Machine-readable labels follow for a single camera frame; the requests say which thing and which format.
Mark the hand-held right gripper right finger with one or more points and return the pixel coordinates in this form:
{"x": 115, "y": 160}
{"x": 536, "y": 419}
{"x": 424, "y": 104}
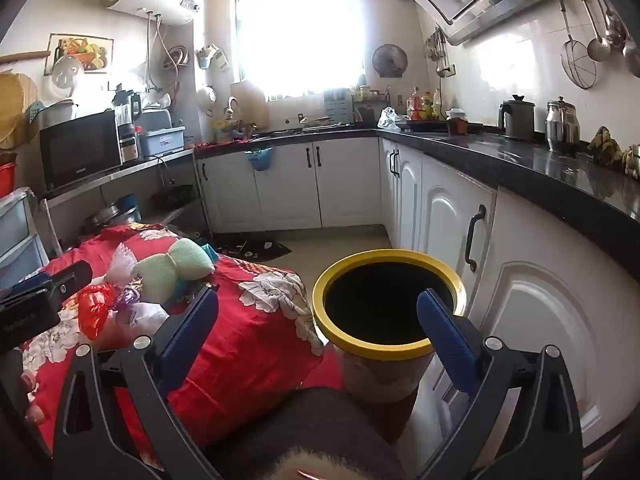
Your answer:
{"x": 447, "y": 340}

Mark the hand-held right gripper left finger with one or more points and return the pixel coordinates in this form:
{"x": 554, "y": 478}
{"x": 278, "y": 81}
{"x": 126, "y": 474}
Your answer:
{"x": 187, "y": 335}

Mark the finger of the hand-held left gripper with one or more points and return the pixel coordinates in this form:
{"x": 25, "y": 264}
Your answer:
{"x": 70, "y": 280}
{"x": 30, "y": 286}

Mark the red plastic bag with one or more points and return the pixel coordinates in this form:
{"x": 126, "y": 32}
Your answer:
{"x": 95, "y": 310}

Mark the white paper scrap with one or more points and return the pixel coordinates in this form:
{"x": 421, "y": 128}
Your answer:
{"x": 150, "y": 315}

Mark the white plastic bag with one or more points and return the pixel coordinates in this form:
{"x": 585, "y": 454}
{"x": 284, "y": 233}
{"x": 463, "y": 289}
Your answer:
{"x": 392, "y": 119}
{"x": 122, "y": 265}

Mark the purple wrapper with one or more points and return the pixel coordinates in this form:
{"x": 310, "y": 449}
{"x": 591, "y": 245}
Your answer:
{"x": 131, "y": 294}

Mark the green sponge cloth bundle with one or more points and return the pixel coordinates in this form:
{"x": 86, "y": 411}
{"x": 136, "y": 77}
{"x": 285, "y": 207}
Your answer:
{"x": 170, "y": 265}

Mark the yellow rimmed trash bin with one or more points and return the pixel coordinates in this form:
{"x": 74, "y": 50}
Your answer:
{"x": 375, "y": 300}

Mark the person's left hand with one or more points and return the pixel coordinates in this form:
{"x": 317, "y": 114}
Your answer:
{"x": 34, "y": 412}

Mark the red floral blanket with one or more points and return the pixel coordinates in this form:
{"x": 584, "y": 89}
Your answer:
{"x": 240, "y": 340}

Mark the plastic drawer unit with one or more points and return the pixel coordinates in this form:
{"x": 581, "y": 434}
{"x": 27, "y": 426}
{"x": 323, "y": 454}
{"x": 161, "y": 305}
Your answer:
{"x": 20, "y": 230}

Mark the steel pot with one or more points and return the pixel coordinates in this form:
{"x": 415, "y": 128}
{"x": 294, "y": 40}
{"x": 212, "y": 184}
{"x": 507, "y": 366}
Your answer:
{"x": 105, "y": 215}

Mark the blue canister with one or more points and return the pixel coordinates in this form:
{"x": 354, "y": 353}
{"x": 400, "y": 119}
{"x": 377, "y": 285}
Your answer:
{"x": 130, "y": 207}

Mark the dark floor mat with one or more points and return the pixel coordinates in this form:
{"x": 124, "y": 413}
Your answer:
{"x": 255, "y": 250}

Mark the red plastic container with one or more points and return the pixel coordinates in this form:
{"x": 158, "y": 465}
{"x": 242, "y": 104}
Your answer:
{"x": 7, "y": 180}

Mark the metal kitchen shelf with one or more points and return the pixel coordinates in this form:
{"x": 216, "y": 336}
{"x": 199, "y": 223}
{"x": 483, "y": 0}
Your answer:
{"x": 125, "y": 170}

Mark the black microwave oven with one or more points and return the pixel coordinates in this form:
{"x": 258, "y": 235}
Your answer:
{"x": 80, "y": 152}

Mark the black wok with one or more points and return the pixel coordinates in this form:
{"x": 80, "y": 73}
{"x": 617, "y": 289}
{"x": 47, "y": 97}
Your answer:
{"x": 172, "y": 195}

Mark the person's dark clothing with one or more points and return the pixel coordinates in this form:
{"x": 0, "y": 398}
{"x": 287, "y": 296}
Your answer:
{"x": 300, "y": 415}

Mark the black blender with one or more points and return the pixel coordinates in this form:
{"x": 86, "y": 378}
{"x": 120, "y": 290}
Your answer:
{"x": 127, "y": 130}

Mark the beige furry sleeve cuff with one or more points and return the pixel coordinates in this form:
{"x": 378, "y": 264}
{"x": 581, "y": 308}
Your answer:
{"x": 340, "y": 460}

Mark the blue dish box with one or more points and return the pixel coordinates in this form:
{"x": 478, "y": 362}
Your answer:
{"x": 162, "y": 142}

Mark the round bamboo board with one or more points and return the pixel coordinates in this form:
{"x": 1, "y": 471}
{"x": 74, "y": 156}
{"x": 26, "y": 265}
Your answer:
{"x": 15, "y": 110}

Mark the black stone countertop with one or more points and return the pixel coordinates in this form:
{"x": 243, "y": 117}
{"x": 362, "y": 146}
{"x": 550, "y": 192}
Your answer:
{"x": 525, "y": 170}

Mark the white kitchen cabinets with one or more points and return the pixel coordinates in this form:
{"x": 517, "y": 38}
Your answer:
{"x": 350, "y": 180}

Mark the blue hanging basket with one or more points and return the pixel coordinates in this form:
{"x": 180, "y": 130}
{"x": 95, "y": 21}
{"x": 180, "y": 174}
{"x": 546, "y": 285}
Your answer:
{"x": 260, "y": 160}

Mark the white desk fan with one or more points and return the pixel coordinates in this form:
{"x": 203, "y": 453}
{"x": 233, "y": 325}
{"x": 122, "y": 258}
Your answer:
{"x": 67, "y": 75}

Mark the dark red jar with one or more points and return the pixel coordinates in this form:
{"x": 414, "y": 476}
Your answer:
{"x": 457, "y": 125}

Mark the white hanging pot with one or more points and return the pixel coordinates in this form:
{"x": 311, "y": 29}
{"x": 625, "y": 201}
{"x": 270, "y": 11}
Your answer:
{"x": 206, "y": 101}

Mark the grey kettle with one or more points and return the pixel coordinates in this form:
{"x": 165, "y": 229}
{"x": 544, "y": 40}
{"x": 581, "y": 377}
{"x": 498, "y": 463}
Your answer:
{"x": 517, "y": 120}

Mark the steel faucet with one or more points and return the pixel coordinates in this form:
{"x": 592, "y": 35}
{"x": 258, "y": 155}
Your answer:
{"x": 233, "y": 107}

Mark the yellow oil bottle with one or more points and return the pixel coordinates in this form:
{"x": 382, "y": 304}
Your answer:
{"x": 426, "y": 106}

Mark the white bottle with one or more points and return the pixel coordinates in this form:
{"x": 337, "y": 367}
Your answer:
{"x": 437, "y": 105}

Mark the wooden cutting board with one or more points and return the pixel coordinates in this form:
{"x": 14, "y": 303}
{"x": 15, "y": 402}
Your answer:
{"x": 248, "y": 107}

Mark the group of condiment bottles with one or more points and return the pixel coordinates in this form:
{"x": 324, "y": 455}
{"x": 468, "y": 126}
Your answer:
{"x": 415, "y": 105}

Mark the shiny steel kettle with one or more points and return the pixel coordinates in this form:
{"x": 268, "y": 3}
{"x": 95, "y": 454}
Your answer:
{"x": 562, "y": 127}

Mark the black dish rack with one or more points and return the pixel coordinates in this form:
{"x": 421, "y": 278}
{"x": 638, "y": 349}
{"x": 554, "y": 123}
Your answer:
{"x": 370, "y": 107}

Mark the bunch of bananas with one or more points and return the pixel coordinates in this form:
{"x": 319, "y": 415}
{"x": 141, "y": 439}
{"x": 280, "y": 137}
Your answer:
{"x": 605, "y": 147}

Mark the hanging kitchen utensils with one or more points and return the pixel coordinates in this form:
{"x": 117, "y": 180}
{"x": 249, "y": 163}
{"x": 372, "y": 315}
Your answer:
{"x": 437, "y": 50}

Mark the kitchen window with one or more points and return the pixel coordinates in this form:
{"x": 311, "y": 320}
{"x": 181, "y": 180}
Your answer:
{"x": 300, "y": 30}

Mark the steel ladle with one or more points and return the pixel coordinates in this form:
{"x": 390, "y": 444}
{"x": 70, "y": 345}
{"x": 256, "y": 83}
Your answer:
{"x": 598, "y": 49}

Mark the fruit wall poster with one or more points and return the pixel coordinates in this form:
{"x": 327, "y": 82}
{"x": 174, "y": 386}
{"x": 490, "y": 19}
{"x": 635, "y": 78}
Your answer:
{"x": 82, "y": 52}

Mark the wall utensil holder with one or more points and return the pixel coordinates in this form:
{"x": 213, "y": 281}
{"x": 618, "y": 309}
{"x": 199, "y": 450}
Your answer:
{"x": 212, "y": 57}

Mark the wall socket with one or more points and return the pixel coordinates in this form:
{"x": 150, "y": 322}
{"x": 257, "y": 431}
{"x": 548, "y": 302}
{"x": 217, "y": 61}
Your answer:
{"x": 450, "y": 71}

